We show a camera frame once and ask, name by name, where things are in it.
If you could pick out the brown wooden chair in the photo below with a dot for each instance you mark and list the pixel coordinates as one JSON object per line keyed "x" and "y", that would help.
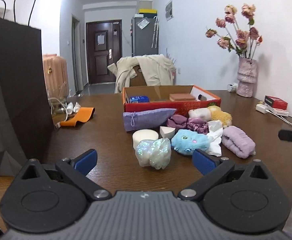
{"x": 138, "y": 80}

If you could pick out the white wedge sponge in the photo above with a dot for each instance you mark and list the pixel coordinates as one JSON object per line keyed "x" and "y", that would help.
{"x": 167, "y": 132}

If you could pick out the yellow box on fridge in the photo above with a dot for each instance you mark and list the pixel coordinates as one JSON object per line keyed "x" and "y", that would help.
{"x": 147, "y": 11}

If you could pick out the white charger with cables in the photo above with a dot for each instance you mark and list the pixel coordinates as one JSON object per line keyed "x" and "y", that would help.
{"x": 58, "y": 106}

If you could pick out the white round sponge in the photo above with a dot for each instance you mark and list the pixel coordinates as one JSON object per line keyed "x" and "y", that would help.
{"x": 143, "y": 134}

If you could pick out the pink ceramic vase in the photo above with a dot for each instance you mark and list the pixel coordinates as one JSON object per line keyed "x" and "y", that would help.
{"x": 247, "y": 77}

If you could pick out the white small device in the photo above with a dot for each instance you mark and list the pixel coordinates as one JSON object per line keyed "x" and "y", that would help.
{"x": 232, "y": 88}

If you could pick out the blue plush toy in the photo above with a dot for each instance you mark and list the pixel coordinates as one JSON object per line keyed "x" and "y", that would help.
{"x": 185, "y": 142}

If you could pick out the dark entrance door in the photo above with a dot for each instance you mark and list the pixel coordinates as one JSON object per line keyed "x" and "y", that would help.
{"x": 103, "y": 48}

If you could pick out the grey refrigerator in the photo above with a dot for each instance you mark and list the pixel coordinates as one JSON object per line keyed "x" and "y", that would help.
{"x": 142, "y": 35}

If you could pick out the white power strip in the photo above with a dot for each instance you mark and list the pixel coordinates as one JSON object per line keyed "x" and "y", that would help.
{"x": 268, "y": 109}

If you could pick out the blue tissue pack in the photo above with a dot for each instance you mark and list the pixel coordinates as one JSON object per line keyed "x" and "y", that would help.
{"x": 139, "y": 99}

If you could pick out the iridescent plastic bag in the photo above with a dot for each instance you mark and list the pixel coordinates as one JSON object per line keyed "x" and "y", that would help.
{"x": 154, "y": 153}

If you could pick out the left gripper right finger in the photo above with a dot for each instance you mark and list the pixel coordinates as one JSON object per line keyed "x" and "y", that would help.
{"x": 214, "y": 172}

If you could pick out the lilac towel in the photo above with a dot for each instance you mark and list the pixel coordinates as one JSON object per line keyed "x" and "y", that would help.
{"x": 238, "y": 142}

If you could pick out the pink suitcase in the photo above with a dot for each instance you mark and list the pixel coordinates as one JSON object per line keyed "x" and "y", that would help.
{"x": 55, "y": 74}

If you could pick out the white yellow plush toy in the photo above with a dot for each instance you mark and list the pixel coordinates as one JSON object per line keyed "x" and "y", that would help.
{"x": 212, "y": 113}

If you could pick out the lilac drawstring pouch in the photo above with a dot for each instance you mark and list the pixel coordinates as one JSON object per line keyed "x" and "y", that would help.
{"x": 134, "y": 121}

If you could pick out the beige coat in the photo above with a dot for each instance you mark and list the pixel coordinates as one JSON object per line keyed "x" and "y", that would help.
{"x": 157, "y": 70}

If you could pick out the purple satin scrunchie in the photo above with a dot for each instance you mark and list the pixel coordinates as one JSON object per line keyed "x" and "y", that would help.
{"x": 193, "y": 124}

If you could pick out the red black small box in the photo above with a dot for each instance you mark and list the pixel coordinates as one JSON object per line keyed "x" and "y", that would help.
{"x": 276, "y": 102}

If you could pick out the orange cardboard box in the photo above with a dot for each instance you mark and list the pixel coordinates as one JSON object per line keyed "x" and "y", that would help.
{"x": 159, "y": 98}

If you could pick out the dried pink roses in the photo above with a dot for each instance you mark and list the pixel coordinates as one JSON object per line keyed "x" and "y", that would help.
{"x": 243, "y": 42}

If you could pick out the white tissue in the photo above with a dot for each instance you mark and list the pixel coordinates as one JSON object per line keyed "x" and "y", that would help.
{"x": 214, "y": 135}

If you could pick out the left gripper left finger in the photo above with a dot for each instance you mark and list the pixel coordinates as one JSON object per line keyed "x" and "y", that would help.
{"x": 74, "y": 172}

